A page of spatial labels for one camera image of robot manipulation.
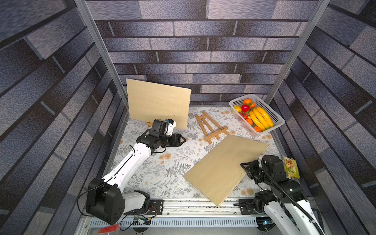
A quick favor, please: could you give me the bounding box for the plywood board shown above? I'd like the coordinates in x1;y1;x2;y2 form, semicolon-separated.
126;79;192;130
184;135;269;206

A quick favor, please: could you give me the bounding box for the white plastic basket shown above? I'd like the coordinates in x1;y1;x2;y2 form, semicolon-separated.
229;94;285;137

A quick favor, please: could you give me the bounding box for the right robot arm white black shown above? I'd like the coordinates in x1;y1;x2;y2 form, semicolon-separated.
235;155;325;235

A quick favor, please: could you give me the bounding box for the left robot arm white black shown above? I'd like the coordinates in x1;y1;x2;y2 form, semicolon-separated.
85;119;186;225

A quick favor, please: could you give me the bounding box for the yellow snack packet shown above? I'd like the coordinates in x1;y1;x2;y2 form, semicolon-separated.
283;156;300;179

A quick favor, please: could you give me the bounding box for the floral table mat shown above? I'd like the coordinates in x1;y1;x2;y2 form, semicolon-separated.
111;106;282;198

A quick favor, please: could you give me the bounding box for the orange fruit bottom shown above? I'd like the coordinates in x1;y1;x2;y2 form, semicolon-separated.
246;118;262;133

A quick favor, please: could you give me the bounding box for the orange fruit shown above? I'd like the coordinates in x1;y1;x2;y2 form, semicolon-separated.
246;118;262;133
243;99;256;109

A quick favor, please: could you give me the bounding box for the red strawberry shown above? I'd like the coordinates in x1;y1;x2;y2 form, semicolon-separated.
239;112;248;119

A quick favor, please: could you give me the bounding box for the yellow banana bunch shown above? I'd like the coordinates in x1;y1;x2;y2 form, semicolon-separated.
249;106;274;132

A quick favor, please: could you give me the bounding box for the yellow lemon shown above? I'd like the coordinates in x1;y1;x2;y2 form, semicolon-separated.
234;105;242;113

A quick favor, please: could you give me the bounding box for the red apple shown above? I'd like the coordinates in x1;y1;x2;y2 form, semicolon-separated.
241;104;250;113

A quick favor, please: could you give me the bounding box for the orange fruit top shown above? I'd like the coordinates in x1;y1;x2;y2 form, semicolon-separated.
243;99;256;109

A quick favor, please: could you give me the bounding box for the red object on floor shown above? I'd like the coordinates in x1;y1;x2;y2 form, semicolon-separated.
98;224;119;235

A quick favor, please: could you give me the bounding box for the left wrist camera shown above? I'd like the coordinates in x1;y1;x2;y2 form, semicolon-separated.
165;118;177;136

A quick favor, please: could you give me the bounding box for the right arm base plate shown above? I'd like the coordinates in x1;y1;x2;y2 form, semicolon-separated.
233;198;265;215

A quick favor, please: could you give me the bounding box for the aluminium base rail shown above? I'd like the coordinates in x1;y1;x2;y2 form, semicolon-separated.
89;198;260;231

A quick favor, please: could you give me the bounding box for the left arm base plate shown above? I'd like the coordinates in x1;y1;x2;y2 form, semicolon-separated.
127;199;165;216

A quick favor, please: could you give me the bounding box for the left aluminium frame post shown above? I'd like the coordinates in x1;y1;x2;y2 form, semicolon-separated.
74;0;129;110

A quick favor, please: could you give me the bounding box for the aluminium frame post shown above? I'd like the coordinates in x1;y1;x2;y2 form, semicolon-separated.
262;0;332;111
74;0;129;110

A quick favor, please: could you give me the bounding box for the right aluminium frame post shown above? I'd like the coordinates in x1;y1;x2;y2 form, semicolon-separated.
262;0;332;111

